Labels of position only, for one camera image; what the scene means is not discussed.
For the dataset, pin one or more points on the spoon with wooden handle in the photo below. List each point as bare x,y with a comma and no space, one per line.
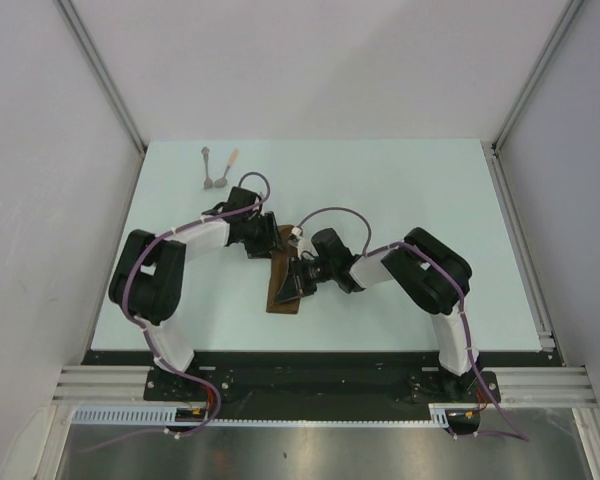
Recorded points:
223,180

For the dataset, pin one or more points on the brown cloth napkin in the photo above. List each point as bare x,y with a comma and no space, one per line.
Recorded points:
278,274

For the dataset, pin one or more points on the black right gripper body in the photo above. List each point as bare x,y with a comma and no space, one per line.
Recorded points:
314,272

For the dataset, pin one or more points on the aluminium corner post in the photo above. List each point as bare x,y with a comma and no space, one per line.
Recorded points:
548,53
88,48

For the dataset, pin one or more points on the metal fork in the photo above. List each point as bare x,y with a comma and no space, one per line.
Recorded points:
208,182

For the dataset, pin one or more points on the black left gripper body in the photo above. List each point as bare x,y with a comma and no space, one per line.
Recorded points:
260,234

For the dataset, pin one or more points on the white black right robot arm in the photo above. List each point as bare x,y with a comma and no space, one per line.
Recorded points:
433,276

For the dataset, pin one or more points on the white slotted cable duct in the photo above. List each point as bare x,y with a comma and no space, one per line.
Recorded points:
394,415

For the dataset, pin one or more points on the aluminium front rail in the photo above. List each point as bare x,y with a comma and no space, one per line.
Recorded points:
544,387

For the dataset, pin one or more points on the aluminium corner post left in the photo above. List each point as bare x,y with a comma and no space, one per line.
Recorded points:
88,48

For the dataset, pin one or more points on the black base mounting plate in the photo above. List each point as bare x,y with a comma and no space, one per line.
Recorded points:
218,379

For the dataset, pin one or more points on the aluminium corner post right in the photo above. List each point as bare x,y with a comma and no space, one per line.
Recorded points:
548,53

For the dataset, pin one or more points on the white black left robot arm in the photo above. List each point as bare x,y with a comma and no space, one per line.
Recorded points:
148,279

